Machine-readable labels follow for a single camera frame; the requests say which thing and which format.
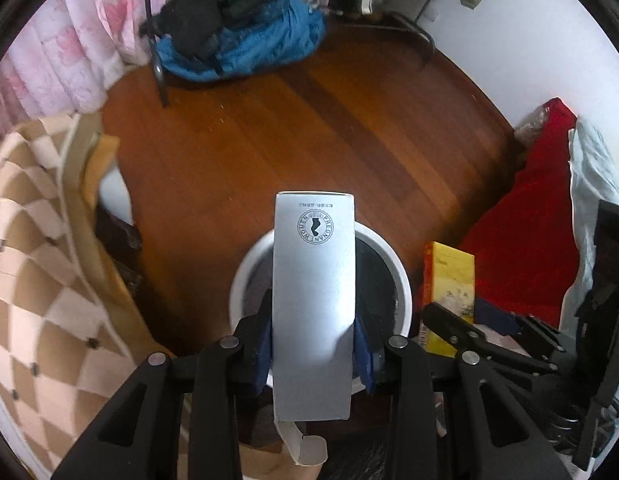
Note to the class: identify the yellow cigarette carton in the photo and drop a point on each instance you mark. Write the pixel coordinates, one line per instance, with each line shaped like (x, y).
(449, 279)

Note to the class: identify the grey long cardboard box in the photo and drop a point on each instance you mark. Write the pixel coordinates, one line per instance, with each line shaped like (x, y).
(313, 313)

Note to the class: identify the blue sleeping bag pile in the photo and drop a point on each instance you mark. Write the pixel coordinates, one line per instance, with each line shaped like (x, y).
(284, 32)

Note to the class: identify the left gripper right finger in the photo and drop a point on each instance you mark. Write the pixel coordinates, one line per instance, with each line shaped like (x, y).
(450, 418)

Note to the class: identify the white round trash bin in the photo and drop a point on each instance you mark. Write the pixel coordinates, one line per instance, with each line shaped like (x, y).
(382, 283)

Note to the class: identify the checkered brown pink bedspread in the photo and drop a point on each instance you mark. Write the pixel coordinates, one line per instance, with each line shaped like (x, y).
(70, 332)

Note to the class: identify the black metal rack stand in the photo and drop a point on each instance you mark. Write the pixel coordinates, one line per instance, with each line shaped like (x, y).
(156, 65)

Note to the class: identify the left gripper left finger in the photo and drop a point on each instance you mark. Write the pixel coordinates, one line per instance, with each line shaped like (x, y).
(136, 435)

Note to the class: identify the pink floral curtain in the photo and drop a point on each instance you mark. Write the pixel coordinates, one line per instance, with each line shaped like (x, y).
(67, 57)

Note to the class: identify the white pillow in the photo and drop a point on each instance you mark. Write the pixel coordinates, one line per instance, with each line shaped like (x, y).
(593, 177)

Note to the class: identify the black clothes pile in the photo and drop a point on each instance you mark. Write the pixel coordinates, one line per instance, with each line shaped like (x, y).
(196, 26)

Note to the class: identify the red blanket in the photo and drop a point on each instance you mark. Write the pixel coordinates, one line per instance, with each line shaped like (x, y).
(524, 249)

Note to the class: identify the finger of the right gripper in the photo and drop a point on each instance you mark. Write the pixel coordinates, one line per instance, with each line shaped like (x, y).
(464, 336)
(514, 331)

